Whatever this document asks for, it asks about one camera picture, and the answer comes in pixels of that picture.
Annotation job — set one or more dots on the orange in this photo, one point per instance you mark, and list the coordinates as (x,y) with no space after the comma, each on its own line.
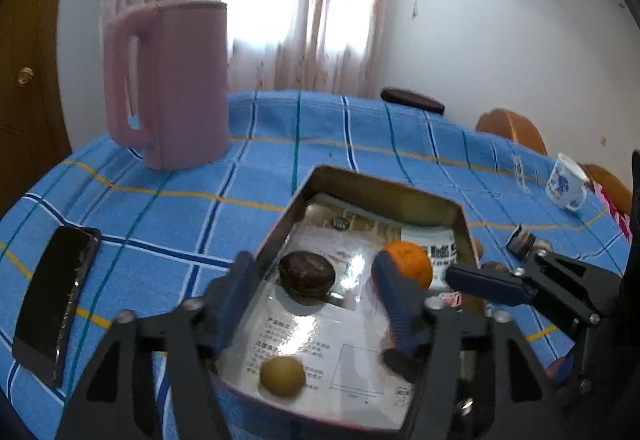
(412,262)

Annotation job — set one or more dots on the black smartphone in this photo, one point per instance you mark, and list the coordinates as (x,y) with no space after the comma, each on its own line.
(55,300)

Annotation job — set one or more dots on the pink plastic kettle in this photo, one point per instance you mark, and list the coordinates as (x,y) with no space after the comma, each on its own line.
(185,80)

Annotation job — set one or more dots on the glossy printed leaflet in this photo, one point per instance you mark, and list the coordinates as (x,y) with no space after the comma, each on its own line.
(320,335)

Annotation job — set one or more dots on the dark brown round fruit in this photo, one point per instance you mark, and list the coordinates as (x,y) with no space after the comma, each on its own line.
(306,274)

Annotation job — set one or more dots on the rectangular metal tray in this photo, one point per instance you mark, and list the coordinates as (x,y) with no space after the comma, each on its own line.
(380,200)

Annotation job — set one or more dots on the wooden door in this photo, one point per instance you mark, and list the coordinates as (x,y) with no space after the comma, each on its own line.
(30,130)

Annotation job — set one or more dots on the pink patterned cloth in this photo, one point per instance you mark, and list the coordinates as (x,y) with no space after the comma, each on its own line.
(616,212)

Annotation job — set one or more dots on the dark round stool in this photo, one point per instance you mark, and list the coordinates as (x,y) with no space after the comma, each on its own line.
(412,100)

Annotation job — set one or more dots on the blue plaid tablecloth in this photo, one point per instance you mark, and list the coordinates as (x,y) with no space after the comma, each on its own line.
(175,230)

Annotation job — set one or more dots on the small dark brown object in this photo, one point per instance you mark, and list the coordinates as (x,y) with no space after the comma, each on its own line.
(521,241)

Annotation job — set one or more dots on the small clear plastic piece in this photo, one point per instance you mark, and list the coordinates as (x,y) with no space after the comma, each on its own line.
(520,173)

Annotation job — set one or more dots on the brass door knob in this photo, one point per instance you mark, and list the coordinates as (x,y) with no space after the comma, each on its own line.
(25,76)

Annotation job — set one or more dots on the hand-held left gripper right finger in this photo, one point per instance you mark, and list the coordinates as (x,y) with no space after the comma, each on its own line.
(395,292)

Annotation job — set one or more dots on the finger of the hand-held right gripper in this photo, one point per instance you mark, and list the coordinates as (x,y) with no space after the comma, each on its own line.
(487,284)

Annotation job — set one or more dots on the white mug with blue print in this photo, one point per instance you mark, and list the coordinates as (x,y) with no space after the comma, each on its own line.
(564,185)

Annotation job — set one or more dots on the wooden chair back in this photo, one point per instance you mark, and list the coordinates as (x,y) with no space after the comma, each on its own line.
(610,185)
(515,128)

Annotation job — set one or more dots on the yellow-green round fruit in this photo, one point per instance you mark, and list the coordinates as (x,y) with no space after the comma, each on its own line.
(282,376)

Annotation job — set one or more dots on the sheer floral curtain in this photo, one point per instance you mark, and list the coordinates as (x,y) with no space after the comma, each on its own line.
(300,20)

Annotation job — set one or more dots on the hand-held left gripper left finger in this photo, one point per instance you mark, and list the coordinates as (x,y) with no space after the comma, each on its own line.
(239,287)

